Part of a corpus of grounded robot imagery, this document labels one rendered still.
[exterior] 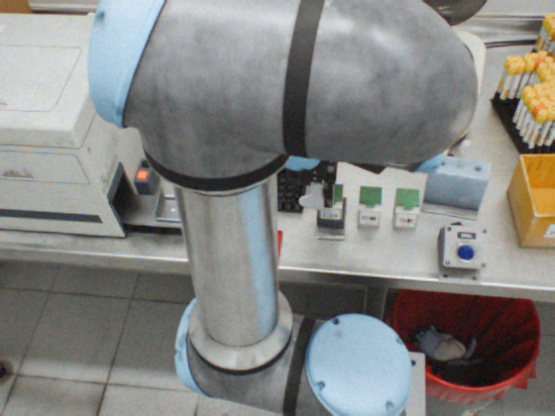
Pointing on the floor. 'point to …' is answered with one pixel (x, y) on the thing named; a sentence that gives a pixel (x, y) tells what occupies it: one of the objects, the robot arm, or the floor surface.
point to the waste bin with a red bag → (456, 320)
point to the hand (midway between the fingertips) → (331, 200)
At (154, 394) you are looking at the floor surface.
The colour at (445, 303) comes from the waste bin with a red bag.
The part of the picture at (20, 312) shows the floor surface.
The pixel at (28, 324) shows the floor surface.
